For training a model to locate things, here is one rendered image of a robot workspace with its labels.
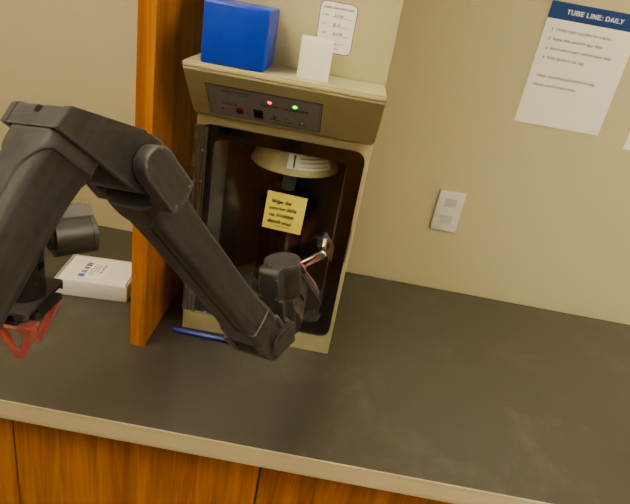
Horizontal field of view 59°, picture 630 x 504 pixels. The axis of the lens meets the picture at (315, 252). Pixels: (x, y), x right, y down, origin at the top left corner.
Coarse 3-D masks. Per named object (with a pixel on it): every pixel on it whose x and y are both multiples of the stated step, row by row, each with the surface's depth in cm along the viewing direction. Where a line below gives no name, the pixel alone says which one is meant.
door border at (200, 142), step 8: (200, 128) 100; (208, 128) 100; (200, 136) 101; (200, 144) 101; (200, 152) 102; (200, 160) 103; (192, 168) 103; (200, 168) 103; (192, 176) 104; (200, 176) 104; (200, 184) 105; (200, 192) 105; (192, 200) 106; (200, 200) 106; (200, 208) 107; (200, 216) 107; (184, 288) 114; (184, 296) 115; (192, 296) 115; (192, 304) 116
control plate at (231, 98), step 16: (208, 96) 92; (224, 96) 91; (240, 96) 90; (256, 96) 90; (272, 96) 89; (224, 112) 96; (272, 112) 93; (288, 112) 92; (304, 112) 91; (320, 112) 91; (304, 128) 96
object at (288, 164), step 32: (224, 128) 100; (224, 160) 102; (256, 160) 102; (288, 160) 101; (320, 160) 101; (352, 160) 100; (224, 192) 105; (256, 192) 104; (288, 192) 104; (320, 192) 103; (352, 192) 103; (224, 224) 108; (256, 224) 107; (320, 224) 106; (256, 256) 110; (256, 288) 113; (320, 288) 112; (320, 320) 115
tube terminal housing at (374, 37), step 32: (256, 0) 91; (288, 0) 91; (320, 0) 91; (352, 0) 90; (384, 0) 90; (288, 32) 93; (384, 32) 92; (288, 64) 95; (352, 64) 94; (384, 64) 94; (256, 128) 100; (352, 224) 107; (192, 320) 119
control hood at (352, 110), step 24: (192, 72) 87; (216, 72) 86; (240, 72) 85; (264, 72) 87; (288, 72) 91; (192, 96) 93; (288, 96) 88; (312, 96) 87; (336, 96) 86; (360, 96) 85; (384, 96) 85; (240, 120) 98; (336, 120) 92; (360, 120) 91
